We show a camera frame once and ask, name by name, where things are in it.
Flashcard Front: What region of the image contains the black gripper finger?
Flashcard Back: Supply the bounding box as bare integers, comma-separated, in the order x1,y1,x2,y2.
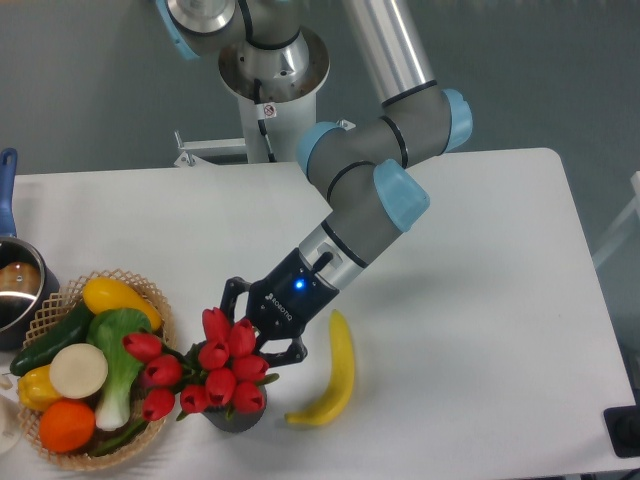
219,276,251,320
254,335,307,367

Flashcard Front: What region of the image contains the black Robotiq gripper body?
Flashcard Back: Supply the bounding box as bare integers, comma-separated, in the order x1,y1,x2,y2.
247,248,339,345

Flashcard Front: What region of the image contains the red tulip bouquet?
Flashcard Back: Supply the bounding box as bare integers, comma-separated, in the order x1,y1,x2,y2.
122,307,277,422

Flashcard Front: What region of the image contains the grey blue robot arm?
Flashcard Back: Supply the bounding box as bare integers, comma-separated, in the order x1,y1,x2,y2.
156,1,473,367

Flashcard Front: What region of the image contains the dark grey ribbed vase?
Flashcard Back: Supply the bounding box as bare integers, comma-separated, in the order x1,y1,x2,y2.
202,386,268,433

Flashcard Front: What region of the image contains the yellow banana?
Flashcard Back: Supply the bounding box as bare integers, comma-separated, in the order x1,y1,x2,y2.
284,309,356,427

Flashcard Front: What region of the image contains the yellow squash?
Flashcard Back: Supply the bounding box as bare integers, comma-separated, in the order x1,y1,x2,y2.
82,277,162,331

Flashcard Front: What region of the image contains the green bok choy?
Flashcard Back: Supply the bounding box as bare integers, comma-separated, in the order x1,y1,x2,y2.
87,308,151,431

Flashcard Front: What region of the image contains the green cucumber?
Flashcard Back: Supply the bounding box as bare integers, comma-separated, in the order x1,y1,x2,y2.
9,301,94,377

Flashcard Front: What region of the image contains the green bean pod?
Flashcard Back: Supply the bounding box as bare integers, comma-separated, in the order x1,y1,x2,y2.
88,419,148,457

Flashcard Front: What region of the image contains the orange fruit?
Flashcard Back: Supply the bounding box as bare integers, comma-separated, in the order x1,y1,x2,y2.
39,399,96,453

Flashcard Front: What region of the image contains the yellow bell pepper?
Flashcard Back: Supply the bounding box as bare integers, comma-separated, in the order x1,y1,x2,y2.
18,365,63,412

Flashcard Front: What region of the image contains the small white garlic piece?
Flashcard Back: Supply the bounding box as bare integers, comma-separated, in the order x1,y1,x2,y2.
0,375,13,390

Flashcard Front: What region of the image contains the white plate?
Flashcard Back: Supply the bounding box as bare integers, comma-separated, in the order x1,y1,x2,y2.
0,395,22,455

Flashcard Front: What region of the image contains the black device at table edge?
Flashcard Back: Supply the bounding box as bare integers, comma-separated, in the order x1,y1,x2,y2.
603,405,639,458

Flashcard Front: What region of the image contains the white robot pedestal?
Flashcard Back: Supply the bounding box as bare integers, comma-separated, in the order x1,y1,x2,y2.
173,24,357,168

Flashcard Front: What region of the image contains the black cable on pedestal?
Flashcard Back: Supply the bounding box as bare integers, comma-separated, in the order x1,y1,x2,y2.
252,77,277,163

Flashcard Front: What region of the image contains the blue handled saucepan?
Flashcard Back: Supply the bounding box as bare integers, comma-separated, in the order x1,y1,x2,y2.
1,148,59,351

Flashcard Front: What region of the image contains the white frame at right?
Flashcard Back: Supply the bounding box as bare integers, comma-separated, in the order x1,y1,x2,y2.
592,171,639,269

